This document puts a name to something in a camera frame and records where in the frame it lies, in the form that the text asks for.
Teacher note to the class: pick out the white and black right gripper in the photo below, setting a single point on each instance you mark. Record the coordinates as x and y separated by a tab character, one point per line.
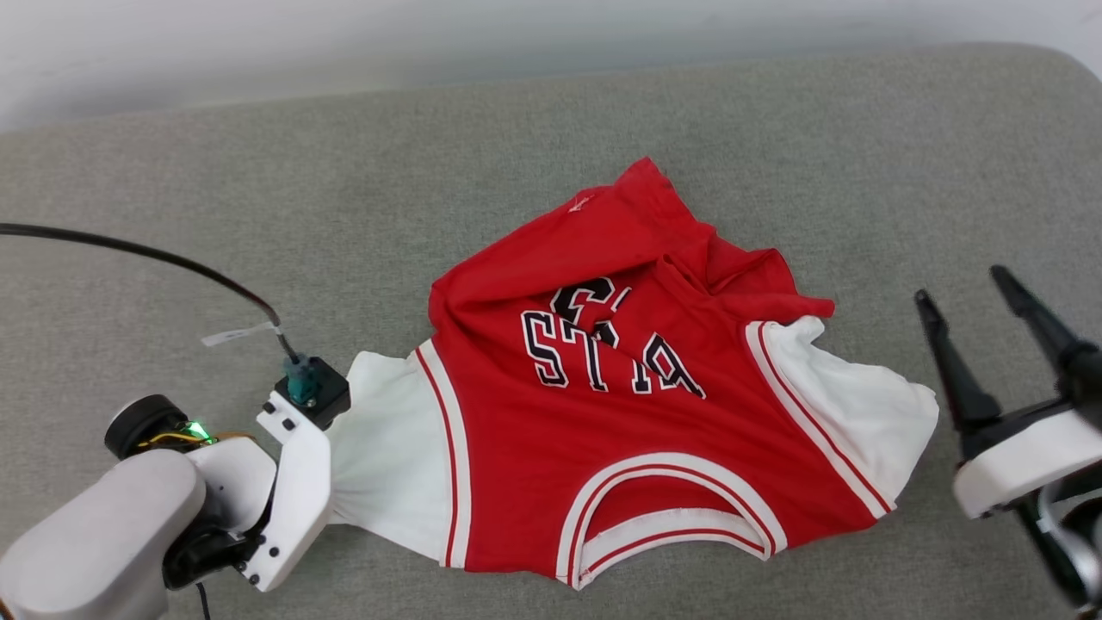
1024	465

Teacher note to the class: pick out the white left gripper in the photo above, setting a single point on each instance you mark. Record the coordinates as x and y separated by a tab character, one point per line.
301	491

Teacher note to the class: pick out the red and white basketball jersey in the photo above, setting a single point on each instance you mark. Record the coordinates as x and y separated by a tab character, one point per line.
603	430

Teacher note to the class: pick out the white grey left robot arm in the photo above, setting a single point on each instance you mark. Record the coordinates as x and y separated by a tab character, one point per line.
112	525

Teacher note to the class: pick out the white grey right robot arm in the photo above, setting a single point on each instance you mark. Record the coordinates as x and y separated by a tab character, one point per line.
1072	542

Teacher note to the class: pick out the grey fabric sofa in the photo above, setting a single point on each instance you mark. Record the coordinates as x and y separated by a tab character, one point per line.
258	172

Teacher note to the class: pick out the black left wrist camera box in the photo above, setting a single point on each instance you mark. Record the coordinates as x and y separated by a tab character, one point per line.
325	394

